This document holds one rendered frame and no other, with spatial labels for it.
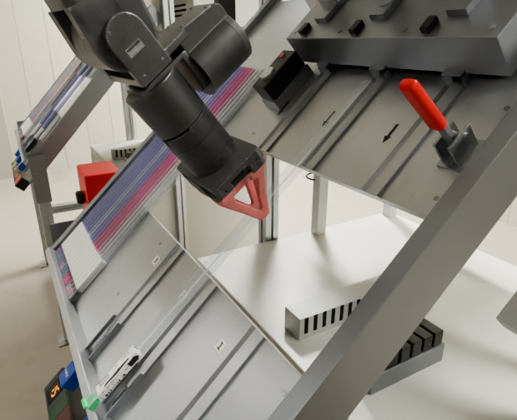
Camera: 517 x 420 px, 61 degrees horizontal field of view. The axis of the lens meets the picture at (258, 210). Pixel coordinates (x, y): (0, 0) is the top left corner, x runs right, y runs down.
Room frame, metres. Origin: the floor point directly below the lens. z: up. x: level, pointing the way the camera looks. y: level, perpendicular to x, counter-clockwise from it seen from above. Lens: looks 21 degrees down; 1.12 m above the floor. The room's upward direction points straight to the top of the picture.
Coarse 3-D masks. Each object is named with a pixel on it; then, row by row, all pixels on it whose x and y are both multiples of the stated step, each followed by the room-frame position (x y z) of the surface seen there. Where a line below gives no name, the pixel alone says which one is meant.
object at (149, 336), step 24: (360, 96) 0.56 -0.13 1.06; (336, 120) 0.54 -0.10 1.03; (312, 144) 0.53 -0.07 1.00; (288, 168) 0.52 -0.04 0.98; (240, 240) 0.47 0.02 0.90; (216, 264) 0.45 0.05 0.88; (192, 288) 0.44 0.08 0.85; (168, 312) 0.42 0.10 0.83; (144, 336) 0.41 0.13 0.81; (96, 408) 0.38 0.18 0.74
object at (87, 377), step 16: (48, 256) 0.76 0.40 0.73; (64, 288) 0.64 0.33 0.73; (64, 304) 0.59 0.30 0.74; (64, 320) 0.55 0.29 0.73; (80, 336) 0.52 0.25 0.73; (80, 352) 0.48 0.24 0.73; (80, 368) 0.45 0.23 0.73; (80, 384) 0.42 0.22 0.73; (96, 384) 0.43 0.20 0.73; (96, 416) 0.37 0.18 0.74
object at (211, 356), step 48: (144, 240) 0.63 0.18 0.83; (96, 288) 0.61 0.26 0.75; (144, 288) 0.53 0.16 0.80; (96, 336) 0.50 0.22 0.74; (192, 336) 0.41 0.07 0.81; (240, 336) 0.37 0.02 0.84; (144, 384) 0.39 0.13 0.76; (192, 384) 0.36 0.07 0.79; (240, 384) 0.33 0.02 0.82; (288, 384) 0.30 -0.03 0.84
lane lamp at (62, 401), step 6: (60, 396) 0.47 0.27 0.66; (66, 396) 0.46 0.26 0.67; (54, 402) 0.47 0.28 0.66; (60, 402) 0.46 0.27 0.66; (66, 402) 0.45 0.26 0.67; (48, 408) 0.46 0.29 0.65; (54, 408) 0.46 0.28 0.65; (60, 408) 0.45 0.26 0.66; (48, 414) 0.46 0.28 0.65; (54, 414) 0.45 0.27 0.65
